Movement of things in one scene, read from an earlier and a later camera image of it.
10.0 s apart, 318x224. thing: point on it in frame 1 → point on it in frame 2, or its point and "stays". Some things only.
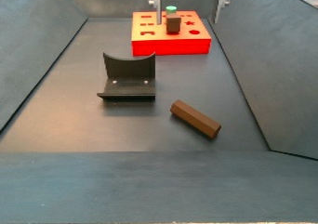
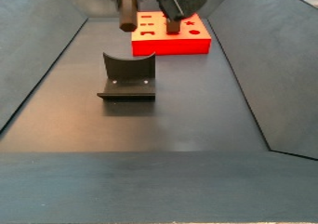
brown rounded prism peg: [172, 23] stays
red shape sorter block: [149, 39] stays
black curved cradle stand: [131, 78] stays
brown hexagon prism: [195, 119] → [128, 7]
